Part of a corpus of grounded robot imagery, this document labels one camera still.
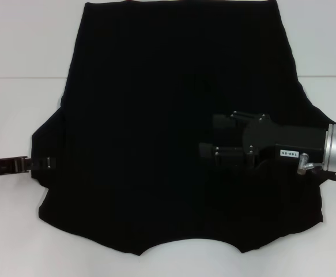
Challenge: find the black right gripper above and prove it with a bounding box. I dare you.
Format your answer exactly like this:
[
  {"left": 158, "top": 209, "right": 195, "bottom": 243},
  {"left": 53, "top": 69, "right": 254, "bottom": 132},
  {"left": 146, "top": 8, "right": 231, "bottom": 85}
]
[{"left": 198, "top": 111, "right": 330, "bottom": 170}]

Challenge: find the black t-shirt with white print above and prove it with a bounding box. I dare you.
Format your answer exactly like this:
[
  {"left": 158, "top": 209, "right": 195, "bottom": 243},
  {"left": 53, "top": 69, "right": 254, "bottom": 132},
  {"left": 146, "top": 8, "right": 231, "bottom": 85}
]
[{"left": 31, "top": 1, "right": 336, "bottom": 256}]

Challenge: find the right gripper cable with connectors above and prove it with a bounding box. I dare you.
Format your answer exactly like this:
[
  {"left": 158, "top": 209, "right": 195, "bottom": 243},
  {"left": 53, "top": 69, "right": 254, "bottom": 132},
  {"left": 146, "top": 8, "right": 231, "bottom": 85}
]
[{"left": 297, "top": 152, "right": 336, "bottom": 189}]

